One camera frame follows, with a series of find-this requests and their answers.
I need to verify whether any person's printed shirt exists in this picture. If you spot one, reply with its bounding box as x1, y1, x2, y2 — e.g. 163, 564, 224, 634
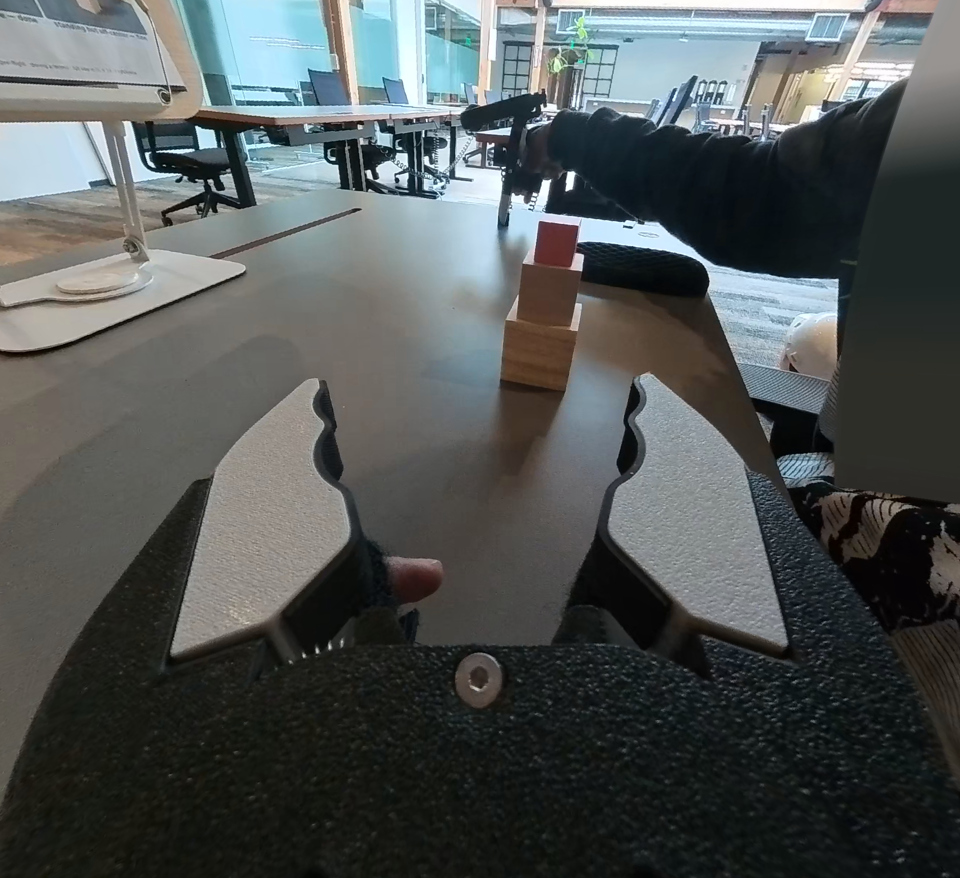
792, 476, 960, 759

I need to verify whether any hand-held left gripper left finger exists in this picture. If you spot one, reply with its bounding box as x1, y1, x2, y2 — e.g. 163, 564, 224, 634
168, 379, 399, 665

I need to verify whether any large wooden cube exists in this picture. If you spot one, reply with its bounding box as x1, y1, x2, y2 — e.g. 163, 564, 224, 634
500, 299, 583, 393

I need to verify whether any medium wooden cube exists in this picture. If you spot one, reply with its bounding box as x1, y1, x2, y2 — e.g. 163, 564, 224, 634
518, 254, 586, 329

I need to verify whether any white instruction sheet stand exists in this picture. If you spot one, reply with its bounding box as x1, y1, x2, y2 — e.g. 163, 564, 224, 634
0, 0, 207, 125

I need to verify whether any black wrist rest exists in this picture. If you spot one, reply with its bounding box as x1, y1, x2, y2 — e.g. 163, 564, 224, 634
578, 242, 711, 299

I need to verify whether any white round object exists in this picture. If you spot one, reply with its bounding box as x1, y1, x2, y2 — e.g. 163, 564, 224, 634
780, 313, 840, 386

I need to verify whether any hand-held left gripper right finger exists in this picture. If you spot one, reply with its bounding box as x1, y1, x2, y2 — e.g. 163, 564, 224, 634
578, 373, 792, 657

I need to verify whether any white document stand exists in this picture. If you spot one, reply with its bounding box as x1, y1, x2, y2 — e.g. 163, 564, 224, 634
0, 121, 247, 356

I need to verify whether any small red cube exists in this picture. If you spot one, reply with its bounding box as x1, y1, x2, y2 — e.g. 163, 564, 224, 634
534, 221, 583, 270

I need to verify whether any black office chair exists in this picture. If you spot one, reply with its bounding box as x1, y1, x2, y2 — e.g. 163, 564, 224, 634
738, 364, 835, 456
132, 121, 244, 228

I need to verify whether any wooden office table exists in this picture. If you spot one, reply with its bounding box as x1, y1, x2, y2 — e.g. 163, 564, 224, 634
192, 103, 459, 209

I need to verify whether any person's right forearm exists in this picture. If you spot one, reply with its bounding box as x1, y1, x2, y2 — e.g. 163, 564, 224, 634
546, 76, 910, 281

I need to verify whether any printed instruction sheet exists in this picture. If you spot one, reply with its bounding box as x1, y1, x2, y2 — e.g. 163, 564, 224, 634
0, 0, 171, 87

